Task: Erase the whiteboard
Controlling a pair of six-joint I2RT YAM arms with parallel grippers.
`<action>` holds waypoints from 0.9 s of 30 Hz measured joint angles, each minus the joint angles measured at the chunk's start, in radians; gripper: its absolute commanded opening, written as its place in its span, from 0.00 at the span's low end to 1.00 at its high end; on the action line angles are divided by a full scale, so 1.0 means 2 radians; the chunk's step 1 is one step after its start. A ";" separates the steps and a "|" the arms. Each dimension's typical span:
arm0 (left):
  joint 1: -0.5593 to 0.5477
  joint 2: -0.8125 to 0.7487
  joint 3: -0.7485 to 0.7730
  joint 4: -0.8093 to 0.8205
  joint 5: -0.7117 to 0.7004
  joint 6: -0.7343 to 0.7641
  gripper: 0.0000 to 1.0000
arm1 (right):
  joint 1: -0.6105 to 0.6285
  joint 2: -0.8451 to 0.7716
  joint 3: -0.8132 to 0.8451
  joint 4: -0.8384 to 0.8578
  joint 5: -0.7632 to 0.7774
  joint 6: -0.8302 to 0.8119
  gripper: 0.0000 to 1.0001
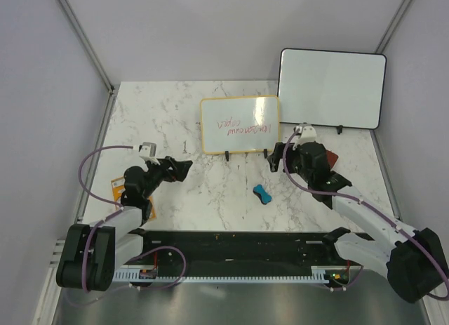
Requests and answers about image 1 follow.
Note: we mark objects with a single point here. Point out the blue whiteboard eraser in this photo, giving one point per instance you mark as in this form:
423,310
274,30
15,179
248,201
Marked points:
261,194

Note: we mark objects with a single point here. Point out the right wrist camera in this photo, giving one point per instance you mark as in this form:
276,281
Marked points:
304,133

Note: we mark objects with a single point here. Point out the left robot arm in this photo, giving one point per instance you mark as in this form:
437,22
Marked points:
92,253

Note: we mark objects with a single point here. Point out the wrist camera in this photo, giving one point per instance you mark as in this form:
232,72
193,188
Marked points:
147,152
304,133

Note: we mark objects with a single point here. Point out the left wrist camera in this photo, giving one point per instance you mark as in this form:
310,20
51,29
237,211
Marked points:
147,152

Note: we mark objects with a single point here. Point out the yellow framed whiteboard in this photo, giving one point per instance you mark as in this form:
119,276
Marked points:
239,124

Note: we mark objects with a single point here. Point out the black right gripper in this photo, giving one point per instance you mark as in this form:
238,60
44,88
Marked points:
277,154

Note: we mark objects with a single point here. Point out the red small box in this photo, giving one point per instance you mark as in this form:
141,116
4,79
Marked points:
332,158

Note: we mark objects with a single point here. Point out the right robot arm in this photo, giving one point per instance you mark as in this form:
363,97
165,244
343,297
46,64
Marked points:
411,260

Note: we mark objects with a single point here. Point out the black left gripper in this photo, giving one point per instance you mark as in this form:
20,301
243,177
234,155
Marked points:
179,170

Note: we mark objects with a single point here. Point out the black framed whiteboard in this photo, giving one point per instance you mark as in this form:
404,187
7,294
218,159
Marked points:
331,88

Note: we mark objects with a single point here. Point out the orange card package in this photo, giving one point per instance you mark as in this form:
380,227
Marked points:
117,190

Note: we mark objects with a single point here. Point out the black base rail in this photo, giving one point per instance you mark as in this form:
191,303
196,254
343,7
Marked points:
201,253

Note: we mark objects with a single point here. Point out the white cable duct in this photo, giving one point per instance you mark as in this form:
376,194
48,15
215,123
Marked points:
137,275

